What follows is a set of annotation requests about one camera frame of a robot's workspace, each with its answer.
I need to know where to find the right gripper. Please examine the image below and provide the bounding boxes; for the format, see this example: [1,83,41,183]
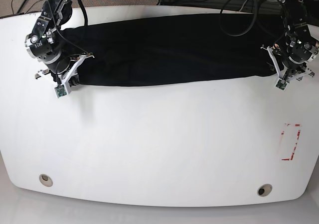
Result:
[35,53,95,87]

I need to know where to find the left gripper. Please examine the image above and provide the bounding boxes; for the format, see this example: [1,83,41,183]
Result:
[261,46,315,82]

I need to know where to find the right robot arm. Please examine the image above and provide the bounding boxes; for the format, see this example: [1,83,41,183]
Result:
[25,0,89,84]

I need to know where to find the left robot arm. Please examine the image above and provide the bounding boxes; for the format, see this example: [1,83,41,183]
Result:
[267,0,319,90]

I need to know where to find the red tape rectangle marking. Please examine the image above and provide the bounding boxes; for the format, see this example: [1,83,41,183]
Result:
[279,123,301,161]

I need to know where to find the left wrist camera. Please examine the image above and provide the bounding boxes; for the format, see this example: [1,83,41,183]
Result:
[275,79,288,91]

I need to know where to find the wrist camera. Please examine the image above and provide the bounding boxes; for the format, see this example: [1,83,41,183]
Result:
[54,84,69,98]
[275,79,288,91]

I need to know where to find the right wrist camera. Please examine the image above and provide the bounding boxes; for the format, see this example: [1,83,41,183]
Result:
[54,84,69,98]

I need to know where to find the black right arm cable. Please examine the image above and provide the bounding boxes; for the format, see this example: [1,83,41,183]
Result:
[42,0,92,55]

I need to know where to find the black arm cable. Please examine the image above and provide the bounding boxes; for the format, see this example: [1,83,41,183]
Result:
[218,0,285,43]
[42,0,92,55]

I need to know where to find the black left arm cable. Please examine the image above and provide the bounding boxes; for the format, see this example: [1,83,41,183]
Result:
[218,0,285,43]

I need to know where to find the left table cable grommet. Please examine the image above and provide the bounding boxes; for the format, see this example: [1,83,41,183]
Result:
[39,174,53,187]

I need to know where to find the table cable grommet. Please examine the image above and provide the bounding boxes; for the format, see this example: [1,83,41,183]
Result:
[39,174,53,187]
[257,184,273,197]

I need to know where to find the right table cable grommet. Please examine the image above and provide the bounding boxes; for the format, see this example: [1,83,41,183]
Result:
[257,184,273,197]

